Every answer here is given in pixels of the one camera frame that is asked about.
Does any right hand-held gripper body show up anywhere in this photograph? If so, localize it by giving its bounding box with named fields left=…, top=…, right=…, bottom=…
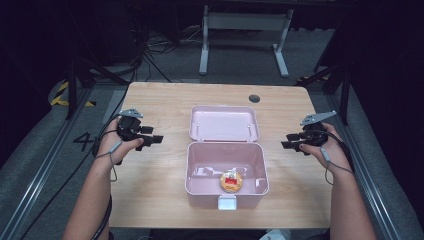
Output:
left=299, top=110, right=338, bottom=148

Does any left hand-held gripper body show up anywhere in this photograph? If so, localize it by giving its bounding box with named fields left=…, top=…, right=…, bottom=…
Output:
left=116, top=107, right=145, bottom=142

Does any pink plastic storage box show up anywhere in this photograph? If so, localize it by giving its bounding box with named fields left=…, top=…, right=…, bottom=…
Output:
left=184, top=104, right=270, bottom=212

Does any round orange snack cup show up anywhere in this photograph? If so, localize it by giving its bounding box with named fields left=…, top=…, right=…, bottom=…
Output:
left=219, top=169, right=244, bottom=194

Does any person's left hand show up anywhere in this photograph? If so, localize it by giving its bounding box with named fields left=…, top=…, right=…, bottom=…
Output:
left=96, top=117, right=145, bottom=165

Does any person's right hand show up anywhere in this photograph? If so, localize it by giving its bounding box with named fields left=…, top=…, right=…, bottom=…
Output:
left=298, top=122, right=352, bottom=172

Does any black tripod stand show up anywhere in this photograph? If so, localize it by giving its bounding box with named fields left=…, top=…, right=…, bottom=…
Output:
left=295, top=19, right=354, bottom=127
left=65, top=6, right=130, bottom=121

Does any white object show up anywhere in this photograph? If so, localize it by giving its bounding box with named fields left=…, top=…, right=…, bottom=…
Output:
left=259, top=228, right=293, bottom=240

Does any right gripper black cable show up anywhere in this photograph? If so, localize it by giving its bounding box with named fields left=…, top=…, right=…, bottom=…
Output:
left=319, top=129, right=355, bottom=171

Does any grey wrist strap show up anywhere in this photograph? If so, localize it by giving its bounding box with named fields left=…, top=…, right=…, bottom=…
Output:
left=319, top=147, right=356, bottom=186
left=94, top=139, right=124, bottom=183

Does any bundle of floor cables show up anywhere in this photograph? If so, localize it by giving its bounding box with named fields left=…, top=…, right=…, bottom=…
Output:
left=133, top=19, right=208, bottom=84

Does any white metal table frame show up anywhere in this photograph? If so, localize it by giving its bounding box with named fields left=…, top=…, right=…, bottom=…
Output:
left=198, top=4, right=296, bottom=79

